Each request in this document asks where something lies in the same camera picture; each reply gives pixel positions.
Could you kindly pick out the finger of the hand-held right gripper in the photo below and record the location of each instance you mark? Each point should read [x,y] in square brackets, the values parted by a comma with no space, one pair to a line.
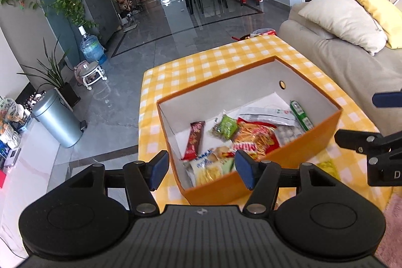
[388,99]
[358,141]

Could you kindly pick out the round decorated fan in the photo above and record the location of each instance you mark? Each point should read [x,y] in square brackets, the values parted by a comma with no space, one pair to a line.
[8,108]

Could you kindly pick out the white low cabinet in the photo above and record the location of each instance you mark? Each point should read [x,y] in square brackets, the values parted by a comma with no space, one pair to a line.
[34,167]

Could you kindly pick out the yellow pillow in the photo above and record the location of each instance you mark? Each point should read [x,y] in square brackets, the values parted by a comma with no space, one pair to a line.
[373,1]

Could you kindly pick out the pink rug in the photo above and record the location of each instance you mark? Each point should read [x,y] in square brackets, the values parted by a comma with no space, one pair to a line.
[392,224]

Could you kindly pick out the yellow checkered tablecloth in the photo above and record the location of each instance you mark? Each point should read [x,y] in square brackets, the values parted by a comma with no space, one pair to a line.
[219,64]

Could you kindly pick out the orange-red snack packet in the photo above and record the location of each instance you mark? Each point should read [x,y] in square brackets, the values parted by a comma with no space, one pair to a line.
[254,137]

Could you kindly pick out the red box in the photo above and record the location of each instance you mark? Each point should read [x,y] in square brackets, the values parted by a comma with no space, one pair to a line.
[2,178]

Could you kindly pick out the grey cabinet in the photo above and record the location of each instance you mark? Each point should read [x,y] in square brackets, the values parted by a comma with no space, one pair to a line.
[100,13]

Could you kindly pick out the grey sofa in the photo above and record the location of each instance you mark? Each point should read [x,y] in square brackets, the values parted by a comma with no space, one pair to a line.
[345,67]

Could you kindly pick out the cream pillow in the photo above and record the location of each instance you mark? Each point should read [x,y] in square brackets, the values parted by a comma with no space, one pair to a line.
[342,16]

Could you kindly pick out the pale yellow snack packet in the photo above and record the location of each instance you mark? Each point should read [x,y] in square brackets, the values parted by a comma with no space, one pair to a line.
[207,169]

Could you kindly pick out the white snack packet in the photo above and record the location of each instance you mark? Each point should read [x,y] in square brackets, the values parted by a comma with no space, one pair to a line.
[267,114]

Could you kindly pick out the red snack bag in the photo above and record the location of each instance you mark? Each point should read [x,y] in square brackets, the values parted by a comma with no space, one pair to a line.
[262,33]

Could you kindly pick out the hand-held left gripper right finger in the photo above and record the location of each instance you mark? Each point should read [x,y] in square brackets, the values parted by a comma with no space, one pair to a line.
[246,169]

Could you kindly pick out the brown-red bar wrapper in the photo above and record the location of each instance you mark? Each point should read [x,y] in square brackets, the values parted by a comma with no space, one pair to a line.
[194,141]

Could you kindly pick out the orange cardboard box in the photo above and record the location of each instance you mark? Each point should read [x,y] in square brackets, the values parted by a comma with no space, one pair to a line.
[298,155]

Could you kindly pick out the silver metal trash bin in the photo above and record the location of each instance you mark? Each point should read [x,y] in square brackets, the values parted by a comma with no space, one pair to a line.
[56,120]

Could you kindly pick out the white rolling stool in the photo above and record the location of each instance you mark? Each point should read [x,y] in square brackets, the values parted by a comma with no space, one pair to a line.
[89,68]

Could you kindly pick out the clear packet of white candies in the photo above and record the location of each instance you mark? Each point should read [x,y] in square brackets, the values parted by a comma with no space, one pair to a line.
[289,134]

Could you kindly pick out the blue water jug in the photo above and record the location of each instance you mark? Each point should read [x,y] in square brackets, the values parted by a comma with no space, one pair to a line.
[91,48]

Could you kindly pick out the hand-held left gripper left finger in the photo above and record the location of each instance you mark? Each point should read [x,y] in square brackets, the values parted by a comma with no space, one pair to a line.
[158,169]

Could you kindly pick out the green sausage packet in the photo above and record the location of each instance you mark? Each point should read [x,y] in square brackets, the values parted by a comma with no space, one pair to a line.
[301,117]

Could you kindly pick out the green snack packet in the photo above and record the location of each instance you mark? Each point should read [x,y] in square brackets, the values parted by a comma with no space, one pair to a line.
[226,128]

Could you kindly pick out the long-leaf potted plant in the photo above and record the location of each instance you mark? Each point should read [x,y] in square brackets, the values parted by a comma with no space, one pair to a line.
[69,95]

